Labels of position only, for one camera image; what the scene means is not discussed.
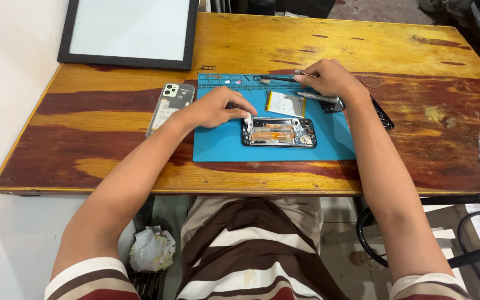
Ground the black smartphone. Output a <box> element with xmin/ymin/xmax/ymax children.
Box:
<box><xmin>241</xmin><ymin>115</ymin><xmax>318</xmax><ymax>149</ymax></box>

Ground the brown white striped shirt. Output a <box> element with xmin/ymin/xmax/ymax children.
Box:
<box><xmin>44</xmin><ymin>197</ymin><xmax>474</xmax><ymax>300</ymax></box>

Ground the black plastic basket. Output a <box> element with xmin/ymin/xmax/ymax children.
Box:
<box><xmin>127</xmin><ymin>270</ymin><xmax>168</xmax><ymax>300</ymax></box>

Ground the blue silicone repair mat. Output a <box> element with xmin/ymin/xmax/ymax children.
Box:
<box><xmin>192</xmin><ymin>74</ymin><xmax>356</xmax><ymax>163</ymax></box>

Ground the grey parked vehicle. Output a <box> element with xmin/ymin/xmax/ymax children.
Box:
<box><xmin>417</xmin><ymin>0</ymin><xmax>480</xmax><ymax>44</ymax></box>

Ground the grey metal screwdriver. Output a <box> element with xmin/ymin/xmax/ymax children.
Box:
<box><xmin>296</xmin><ymin>92</ymin><xmax>346</xmax><ymax>110</ymax></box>

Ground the person's left hand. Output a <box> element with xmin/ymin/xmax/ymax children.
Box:
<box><xmin>180</xmin><ymin>86</ymin><xmax>259</xmax><ymax>130</ymax></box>

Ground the thin rubber band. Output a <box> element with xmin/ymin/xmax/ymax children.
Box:
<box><xmin>360</xmin><ymin>75</ymin><xmax>382</xmax><ymax>89</ymax></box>

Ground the black handled brush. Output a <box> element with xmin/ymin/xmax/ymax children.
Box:
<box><xmin>253</xmin><ymin>75</ymin><xmax>307</xmax><ymax>85</ymax></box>

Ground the small black phone part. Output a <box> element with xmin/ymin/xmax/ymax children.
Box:
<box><xmin>319</xmin><ymin>101</ymin><xmax>345</xmax><ymax>114</ymax></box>

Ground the black framed white board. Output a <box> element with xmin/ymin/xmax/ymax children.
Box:
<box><xmin>57</xmin><ymin>0</ymin><xmax>200</xmax><ymax>71</ymax></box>

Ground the grey phone back cover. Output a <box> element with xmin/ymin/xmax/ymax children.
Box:
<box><xmin>145</xmin><ymin>82</ymin><xmax>196</xmax><ymax>138</ymax></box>

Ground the white yellow phone battery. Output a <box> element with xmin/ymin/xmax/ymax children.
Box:
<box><xmin>265</xmin><ymin>90</ymin><xmax>307</xmax><ymax>119</ymax></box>

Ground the crumpled white paper heap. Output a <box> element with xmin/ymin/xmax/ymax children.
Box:
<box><xmin>129</xmin><ymin>226</ymin><xmax>177</xmax><ymax>273</ymax></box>

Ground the black looped cable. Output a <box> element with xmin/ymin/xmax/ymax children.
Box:
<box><xmin>356</xmin><ymin>206</ymin><xmax>480</xmax><ymax>297</ymax></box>

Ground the black ribbed hose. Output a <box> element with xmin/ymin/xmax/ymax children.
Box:
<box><xmin>420</xmin><ymin>191</ymin><xmax>480</xmax><ymax>206</ymax></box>

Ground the person's right hand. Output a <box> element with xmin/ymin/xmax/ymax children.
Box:
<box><xmin>299</xmin><ymin>58</ymin><xmax>371</xmax><ymax>103</ymax></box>

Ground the black phone frame plate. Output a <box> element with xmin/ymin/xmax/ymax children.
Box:
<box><xmin>369</xmin><ymin>95</ymin><xmax>395</xmax><ymax>131</ymax></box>

